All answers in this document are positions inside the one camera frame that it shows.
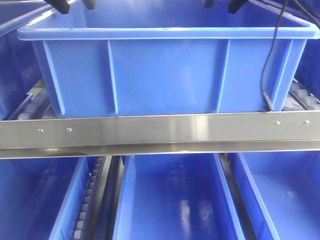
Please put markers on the central blue plastic box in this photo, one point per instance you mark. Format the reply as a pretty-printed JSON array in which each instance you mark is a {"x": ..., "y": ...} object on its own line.
[{"x": 160, "y": 57}]

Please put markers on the lower left blue crate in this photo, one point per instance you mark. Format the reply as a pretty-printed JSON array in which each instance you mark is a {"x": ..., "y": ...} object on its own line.
[{"x": 40, "y": 198}]

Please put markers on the left neighbour blue crate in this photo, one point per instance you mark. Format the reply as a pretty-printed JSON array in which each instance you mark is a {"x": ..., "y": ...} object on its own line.
[{"x": 19, "y": 68}]

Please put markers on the lower shelf roller track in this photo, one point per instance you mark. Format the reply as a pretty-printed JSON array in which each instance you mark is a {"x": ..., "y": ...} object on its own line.
[{"x": 82, "y": 226}]

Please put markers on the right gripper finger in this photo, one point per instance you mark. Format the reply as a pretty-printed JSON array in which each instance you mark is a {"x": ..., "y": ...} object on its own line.
[
  {"x": 208, "y": 3},
  {"x": 235, "y": 5}
]

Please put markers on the lower middle blue crate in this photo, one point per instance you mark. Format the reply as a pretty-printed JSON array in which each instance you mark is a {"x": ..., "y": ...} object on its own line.
[{"x": 175, "y": 197}]

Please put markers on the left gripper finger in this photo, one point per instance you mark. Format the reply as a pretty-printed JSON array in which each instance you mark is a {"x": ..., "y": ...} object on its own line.
[
  {"x": 61, "y": 6},
  {"x": 90, "y": 4}
]

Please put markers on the lower right blue crate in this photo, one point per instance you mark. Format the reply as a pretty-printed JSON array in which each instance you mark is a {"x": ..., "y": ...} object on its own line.
[{"x": 281, "y": 192}]

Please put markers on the steel lower shelf beam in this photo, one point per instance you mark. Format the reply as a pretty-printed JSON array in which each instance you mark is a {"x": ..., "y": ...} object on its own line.
[{"x": 161, "y": 134}]

